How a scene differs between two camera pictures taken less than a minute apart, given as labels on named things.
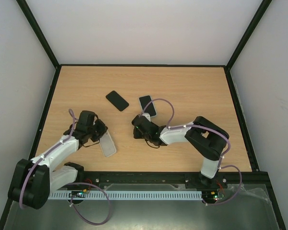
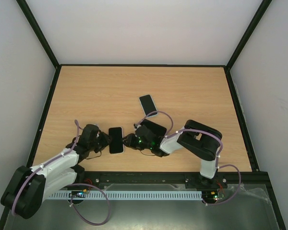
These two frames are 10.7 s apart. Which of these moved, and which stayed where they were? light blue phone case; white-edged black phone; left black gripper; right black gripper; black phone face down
Moved: right black gripper; left black gripper; black phone face down
Stayed: white-edged black phone; light blue phone case
